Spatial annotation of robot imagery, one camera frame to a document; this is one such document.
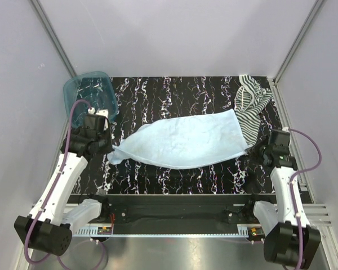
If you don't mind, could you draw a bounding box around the black white striped towel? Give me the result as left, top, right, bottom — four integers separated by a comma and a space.
234, 75, 272, 146

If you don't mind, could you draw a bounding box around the light blue towel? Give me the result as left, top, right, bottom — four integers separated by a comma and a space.
107, 110, 248, 169

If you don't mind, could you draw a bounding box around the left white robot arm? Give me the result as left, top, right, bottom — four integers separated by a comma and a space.
14, 127, 112, 256

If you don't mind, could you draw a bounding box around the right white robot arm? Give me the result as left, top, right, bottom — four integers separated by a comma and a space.
244, 141, 321, 269

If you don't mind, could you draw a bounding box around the teal transparent plastic bin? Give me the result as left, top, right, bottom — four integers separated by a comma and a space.
63, 71, 118, 126

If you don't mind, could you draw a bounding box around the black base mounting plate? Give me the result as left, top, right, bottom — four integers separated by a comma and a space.
99, 194, 259, 224

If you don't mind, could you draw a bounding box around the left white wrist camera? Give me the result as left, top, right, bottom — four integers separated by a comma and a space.
83, 107, 109, 132

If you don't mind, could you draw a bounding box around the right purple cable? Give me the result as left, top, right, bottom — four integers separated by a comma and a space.
287, 128, 323, 269

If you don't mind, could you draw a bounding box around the purple cable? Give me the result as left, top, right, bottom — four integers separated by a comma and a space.
287, 128, 323, 269
24, 98, 106, 270

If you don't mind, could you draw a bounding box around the right aluminium frame post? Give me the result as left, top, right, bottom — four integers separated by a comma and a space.
273, 0, 326, 84

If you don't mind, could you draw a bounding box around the aluminium frame post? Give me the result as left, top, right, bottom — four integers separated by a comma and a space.
273, 0, 326, 84
28, 0, 77, 78

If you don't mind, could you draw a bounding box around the white slotted cable duct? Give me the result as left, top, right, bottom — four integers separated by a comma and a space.
73, 225, 248, 238

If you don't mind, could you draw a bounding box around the left aluminium frame post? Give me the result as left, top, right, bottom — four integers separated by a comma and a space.
28, 0, 77, 78

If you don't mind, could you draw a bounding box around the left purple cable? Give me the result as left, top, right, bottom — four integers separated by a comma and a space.
24, 98, 106, 270

